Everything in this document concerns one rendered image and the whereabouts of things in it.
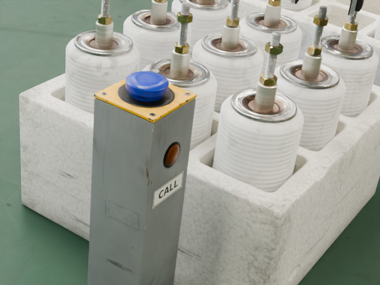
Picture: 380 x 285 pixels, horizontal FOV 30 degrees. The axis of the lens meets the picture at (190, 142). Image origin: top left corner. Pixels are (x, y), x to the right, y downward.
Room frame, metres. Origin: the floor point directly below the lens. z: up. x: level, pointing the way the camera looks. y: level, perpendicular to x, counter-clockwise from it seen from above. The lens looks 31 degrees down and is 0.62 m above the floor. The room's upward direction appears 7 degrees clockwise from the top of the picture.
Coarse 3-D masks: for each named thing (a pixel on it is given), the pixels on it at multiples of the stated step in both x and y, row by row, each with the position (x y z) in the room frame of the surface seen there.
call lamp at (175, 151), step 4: (172, 148) 0.57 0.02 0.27; (176, 148) 0.58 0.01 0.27; (168, 152) 0.57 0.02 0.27; (172, 152) 0.57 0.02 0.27; (176, 152) 0.58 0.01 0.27; (168, 156) 0.57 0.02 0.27; (172, 156) 0.57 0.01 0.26; (176, 156) 0.58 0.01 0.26; (168, 160) 0.57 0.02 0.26; (172, 160) 0.57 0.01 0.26; (168, 164) 0.57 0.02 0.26; (172, 164) 0.57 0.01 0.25
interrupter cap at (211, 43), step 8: (208, 40) 0.89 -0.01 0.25; (216, 40) 0.89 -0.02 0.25; (240, 40) 0.90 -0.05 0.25; (248, 40) 0.90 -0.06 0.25; (208, 48) 0.86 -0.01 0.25; (216, 48) 0.86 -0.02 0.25; (240, 48) 0.88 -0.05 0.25; (248, 48) 0.87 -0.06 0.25; (256, 48) 0.88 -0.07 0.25; (224, 56) 0.84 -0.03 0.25; (232, 56) 0.84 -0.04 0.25; (240, 56) 0.85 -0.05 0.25; (248, 56) 0.85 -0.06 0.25
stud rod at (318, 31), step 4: (320, 8) 0.82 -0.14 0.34; (324, 8) 0.81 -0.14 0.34; (320, 12) 0.82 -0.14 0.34; (324, 12) 0.81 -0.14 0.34; (320, 16) 0.81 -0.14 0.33; (324, 16) 0.81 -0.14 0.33; (316, 28) 0.81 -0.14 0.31; (320, 28) 0.81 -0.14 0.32; (316, 32) 0.81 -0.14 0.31; (320, 32) 0.81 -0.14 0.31; (316, 36) 0.81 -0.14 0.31; (320, 36) 0.81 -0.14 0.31; (316, 40) 0.81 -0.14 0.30; (320, 40) 0.81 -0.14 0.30; (312, 44) 0.82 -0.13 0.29; (316, 44) 0.81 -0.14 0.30
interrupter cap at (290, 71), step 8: (288, 64) 0.84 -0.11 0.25; (296, 64) 0.84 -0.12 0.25; (280, 72) 0.81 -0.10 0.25; (288, 72) 0.81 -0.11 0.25; (296, 72) 0.82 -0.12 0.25; (320, 72) 0.83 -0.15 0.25; (328, 72) 0.83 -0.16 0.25; (336, 72) 0.83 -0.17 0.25; (288, 80) 0.79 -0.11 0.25; (296, 80) 0.79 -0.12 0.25; (304, 80) 0.80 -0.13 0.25; (312, 80) 0.80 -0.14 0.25; (320, 80) 0.81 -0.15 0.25; (328, 80) 0.80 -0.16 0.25; (336, 80) 0.80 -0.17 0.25; (312, 88) 0.78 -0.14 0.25; (320, 88) 0.78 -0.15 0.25; (328, 88) 0.79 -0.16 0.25
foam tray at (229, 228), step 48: (48, 96) 0.81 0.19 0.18; (48, 144) 0.78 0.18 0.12; (336, 144) 0.78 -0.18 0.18; (48, 192) 0.78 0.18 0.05; (192, 192) 0.67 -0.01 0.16; (240, 192) 0.64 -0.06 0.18; (288, 192) 0.66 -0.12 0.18; (336, 192) 0.77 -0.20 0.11; (192, 240) 0.67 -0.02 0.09; (240, 240) 0.63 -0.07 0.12; (288, 240) 0.65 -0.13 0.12
